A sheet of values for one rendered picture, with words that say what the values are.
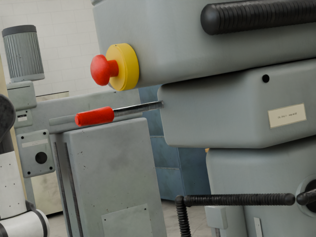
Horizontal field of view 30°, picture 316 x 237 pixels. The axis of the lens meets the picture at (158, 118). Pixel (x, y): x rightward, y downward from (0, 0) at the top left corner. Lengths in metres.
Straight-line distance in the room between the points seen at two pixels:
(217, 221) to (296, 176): 0.13
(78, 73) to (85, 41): 0.60
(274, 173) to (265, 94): 0.12
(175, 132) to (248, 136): 0.18
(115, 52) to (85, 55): 9.81
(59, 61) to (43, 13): 0.86
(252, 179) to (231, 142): 0.07
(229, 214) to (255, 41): 0.25
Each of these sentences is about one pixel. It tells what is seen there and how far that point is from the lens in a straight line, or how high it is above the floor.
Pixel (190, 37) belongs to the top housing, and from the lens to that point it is 0.68.
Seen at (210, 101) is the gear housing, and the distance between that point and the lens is 0.79.
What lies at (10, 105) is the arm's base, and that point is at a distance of 1.38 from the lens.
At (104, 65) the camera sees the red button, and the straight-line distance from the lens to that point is 0.73.
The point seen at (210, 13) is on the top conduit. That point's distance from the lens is 0.65.
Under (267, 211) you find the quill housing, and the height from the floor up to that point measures 1.54.
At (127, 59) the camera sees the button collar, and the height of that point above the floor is 1.77.
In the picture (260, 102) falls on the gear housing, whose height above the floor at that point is 1.69.
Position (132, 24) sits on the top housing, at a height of 1.81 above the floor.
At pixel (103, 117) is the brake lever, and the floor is 1.70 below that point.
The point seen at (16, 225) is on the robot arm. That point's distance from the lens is 1.37.
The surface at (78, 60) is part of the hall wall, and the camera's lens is 10.49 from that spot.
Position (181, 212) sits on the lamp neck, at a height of 1.57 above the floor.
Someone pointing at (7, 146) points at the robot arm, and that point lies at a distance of 1.39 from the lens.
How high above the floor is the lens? 1.73
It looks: 3 degrees down
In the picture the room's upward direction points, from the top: 10 degrees counter-clockwise
